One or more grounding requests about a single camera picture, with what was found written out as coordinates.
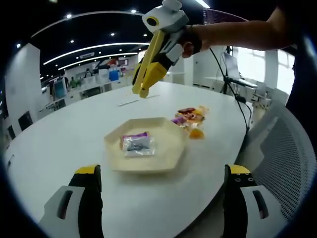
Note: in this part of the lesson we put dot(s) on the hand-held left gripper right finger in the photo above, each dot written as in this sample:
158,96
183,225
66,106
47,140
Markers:
247,210

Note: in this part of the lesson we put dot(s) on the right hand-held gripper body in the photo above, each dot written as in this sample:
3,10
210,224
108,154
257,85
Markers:
171,19

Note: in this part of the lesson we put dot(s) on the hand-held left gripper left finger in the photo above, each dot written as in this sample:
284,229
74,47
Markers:
74,210

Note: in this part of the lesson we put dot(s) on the dark red snack packet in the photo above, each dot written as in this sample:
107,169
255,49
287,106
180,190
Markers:
186,109

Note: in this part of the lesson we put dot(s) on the orange red snack packet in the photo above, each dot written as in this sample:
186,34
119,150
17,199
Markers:
192,116

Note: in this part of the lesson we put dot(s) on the yellow snack packet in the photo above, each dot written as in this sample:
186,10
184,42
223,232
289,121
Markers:
202,110

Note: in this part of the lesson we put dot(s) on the beige hexagonal container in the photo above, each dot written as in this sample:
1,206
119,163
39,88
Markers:
161,138

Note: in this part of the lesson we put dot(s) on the clear dark cookie packet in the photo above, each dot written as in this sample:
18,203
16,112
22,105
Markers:
138,146

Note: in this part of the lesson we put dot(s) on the person's right hand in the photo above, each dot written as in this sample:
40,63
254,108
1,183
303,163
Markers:
194,39

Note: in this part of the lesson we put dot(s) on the blue box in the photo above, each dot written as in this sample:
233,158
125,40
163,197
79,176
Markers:
114,75

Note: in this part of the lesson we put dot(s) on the white square pillar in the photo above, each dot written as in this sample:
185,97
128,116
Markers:
184,72
23,79

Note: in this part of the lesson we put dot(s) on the white cabinet row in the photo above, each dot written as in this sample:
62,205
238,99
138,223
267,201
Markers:
111,85

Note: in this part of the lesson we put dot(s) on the dark monitor screen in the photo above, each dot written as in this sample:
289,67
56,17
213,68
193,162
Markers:
218,16

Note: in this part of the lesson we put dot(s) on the white mesh chair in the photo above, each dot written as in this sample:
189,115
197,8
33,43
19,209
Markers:
284,153

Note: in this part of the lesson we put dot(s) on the light blue cabinet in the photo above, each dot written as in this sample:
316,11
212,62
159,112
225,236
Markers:
59,89

